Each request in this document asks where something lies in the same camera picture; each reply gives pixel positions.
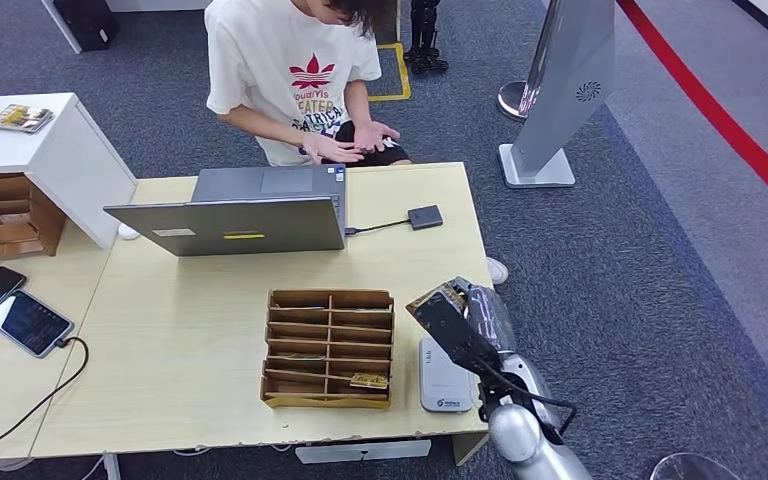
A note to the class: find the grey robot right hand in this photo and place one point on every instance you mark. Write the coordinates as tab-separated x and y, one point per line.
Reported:
493	321

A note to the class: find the person's right hand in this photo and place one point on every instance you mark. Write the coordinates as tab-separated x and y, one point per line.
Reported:
331	149

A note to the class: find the person's left hand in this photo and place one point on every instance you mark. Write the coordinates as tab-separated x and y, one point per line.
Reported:
374	134

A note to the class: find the gold ID card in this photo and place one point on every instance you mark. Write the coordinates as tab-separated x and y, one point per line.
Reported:
447	295

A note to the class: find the person's left forearm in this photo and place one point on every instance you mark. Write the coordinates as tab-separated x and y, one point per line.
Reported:
357	102

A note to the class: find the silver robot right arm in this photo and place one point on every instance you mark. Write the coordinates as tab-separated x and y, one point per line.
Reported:
530	437

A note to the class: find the person's right forearm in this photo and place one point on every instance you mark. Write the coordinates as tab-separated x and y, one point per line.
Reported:
261	126

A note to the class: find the person's white shoe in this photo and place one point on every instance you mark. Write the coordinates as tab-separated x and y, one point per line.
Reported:
497	270

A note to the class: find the white card reader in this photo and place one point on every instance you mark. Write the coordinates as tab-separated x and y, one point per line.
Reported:
440	381

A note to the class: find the person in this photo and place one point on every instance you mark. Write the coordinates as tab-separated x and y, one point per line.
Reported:
265	66

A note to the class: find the gold card in organizer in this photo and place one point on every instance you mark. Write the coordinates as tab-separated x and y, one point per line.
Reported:
369	381

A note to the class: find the wooden card organizer tray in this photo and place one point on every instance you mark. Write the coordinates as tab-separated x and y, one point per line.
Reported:
328	344

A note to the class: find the small black hub box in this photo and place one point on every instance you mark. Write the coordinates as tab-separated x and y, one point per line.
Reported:
425	217

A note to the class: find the grey laptop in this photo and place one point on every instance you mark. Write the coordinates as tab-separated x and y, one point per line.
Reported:
251	225

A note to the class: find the grey standing kiosk panel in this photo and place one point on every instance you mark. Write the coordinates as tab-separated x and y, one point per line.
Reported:
576	66

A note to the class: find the white mouse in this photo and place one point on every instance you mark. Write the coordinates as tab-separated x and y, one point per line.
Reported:
127	232

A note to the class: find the clear round dome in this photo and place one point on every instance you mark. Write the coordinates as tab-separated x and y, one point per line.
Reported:
689	469

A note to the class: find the white cabinet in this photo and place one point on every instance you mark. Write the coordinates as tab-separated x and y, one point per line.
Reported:
59	152

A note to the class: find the white furniture leg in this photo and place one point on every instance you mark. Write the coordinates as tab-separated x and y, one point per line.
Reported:
62	30

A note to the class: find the stack of gold cards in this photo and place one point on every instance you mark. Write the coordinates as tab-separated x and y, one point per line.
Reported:
21	118

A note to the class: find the wooden compartment organizer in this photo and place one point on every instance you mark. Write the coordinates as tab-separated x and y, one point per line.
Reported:
6	218

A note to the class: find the smartphone with lit screen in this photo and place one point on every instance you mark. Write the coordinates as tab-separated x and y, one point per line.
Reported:
29	323

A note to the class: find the chrome stanchion post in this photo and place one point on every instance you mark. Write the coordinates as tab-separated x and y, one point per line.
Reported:
510	99

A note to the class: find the grey metal desk bracket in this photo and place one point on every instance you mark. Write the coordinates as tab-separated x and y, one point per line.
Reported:
357	452

